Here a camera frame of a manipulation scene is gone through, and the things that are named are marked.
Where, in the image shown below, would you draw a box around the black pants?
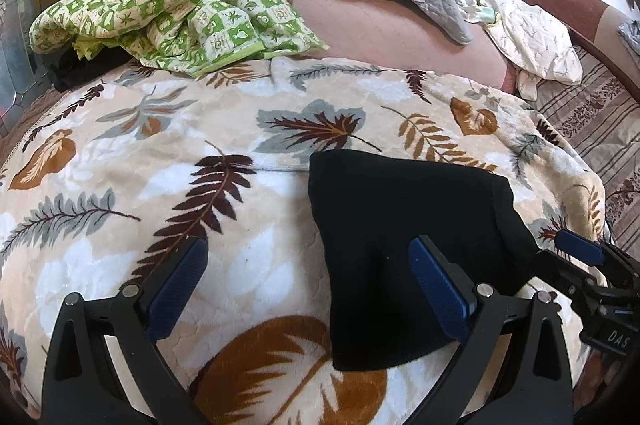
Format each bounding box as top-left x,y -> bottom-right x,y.
308,150 -> 538,372

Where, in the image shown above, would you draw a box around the striped brown bedspread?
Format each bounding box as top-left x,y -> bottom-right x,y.
534,46 -> 640,257

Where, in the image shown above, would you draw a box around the cream leaf print blanket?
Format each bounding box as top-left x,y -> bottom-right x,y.
1,58 -> 606,424

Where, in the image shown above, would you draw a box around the cream floral pillow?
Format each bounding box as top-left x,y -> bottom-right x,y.
456,0 -> 582,101

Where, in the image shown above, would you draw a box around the grey folded cloth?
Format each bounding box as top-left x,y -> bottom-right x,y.
617,20 -> 640,59

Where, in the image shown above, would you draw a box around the brown headboard cushion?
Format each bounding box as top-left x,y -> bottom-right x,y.
523,0 -> 639,101

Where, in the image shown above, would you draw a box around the pink bed sheet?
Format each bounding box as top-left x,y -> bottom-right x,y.
288,0 -> 515,93

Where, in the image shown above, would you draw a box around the green checkered quilt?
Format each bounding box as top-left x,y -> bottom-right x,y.
29,0 -> 326,77

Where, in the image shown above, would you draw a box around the mirrored wardrobe door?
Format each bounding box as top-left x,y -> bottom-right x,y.
0,0 -> 51,138

